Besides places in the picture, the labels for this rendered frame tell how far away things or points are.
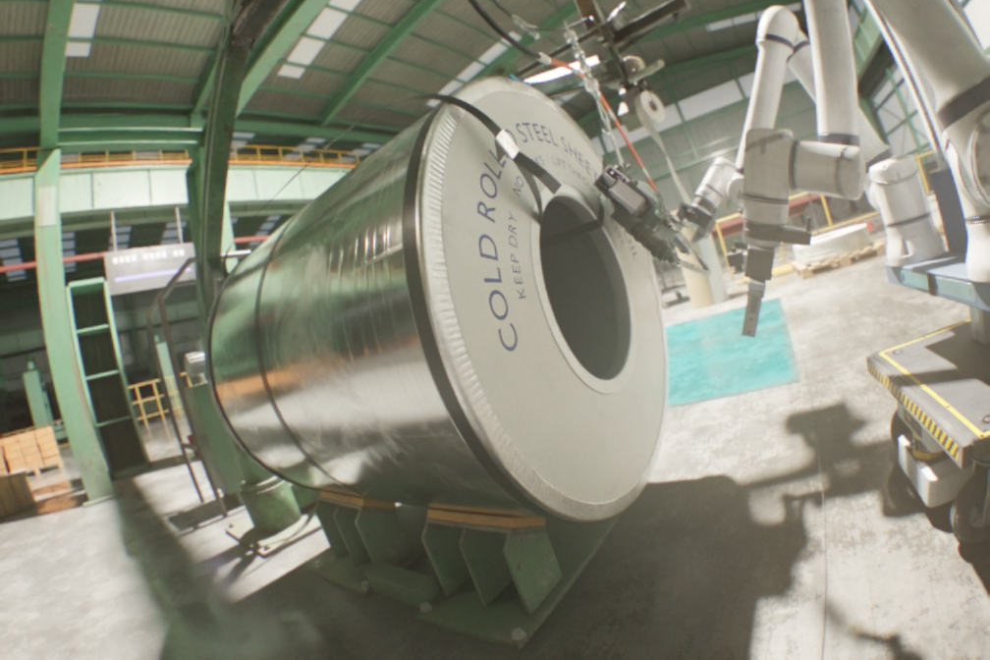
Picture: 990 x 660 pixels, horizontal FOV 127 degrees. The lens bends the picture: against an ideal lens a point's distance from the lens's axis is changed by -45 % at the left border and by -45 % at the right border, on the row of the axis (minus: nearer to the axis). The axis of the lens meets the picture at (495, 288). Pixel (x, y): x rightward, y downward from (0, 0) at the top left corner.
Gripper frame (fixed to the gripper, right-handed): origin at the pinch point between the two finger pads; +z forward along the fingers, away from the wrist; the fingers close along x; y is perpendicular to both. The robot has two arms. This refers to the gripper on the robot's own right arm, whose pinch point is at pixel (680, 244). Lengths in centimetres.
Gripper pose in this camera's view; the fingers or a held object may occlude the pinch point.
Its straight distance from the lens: 155.2
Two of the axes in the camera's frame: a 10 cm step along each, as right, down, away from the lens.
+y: -6.9, -2.7, -6.8
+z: -5.1, 8.4, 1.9
